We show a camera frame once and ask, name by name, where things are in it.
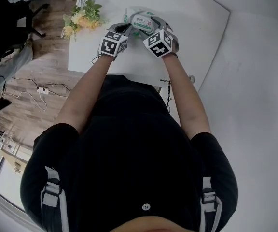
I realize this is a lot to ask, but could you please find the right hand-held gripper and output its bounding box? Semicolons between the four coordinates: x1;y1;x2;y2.
139;16;180;58

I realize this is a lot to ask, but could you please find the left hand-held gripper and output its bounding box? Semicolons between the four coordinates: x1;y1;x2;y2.
98;22;133;57

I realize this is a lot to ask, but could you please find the white lidded wet wipe pack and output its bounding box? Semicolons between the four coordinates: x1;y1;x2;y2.
122;6;164;37

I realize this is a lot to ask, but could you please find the person's left forearm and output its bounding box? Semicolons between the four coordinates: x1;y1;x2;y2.
54;53;114;134

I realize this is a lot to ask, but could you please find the person's right forearm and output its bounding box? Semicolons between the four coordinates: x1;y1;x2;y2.
162;53;212;140

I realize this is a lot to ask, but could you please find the yellow artificial flower bouquet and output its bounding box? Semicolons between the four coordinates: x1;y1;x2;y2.
60;0;108;42

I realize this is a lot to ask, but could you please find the black office chair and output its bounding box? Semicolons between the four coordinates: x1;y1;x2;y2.
0;0;50;67

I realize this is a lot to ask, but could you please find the person's black shirt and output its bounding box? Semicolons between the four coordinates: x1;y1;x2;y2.
19;75;239;232

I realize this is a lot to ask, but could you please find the black dangling cord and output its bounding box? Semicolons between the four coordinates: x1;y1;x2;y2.
160;79;172;113

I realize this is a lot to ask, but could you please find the black floor cable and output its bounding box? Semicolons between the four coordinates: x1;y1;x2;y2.
11;77;72;93

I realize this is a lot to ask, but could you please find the white floor cable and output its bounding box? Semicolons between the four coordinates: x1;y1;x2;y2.
3;90;48;111

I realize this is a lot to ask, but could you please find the grey harness strap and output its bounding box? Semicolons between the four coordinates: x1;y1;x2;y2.
199;176;223;232
40;166;70;232

